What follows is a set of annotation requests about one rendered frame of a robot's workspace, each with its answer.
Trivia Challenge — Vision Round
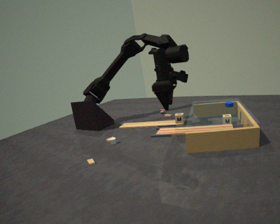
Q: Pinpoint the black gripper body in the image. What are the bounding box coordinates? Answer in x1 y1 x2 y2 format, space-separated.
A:
152 64 177 92

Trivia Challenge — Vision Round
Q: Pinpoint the tan open-top box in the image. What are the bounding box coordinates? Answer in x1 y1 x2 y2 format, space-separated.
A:
185 98 260 153

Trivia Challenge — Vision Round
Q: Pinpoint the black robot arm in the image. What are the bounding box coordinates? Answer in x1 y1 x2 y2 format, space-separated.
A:
83 33 189 104

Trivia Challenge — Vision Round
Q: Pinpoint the blue short cylinder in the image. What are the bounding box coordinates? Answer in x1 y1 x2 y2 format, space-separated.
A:
225 101 234 108

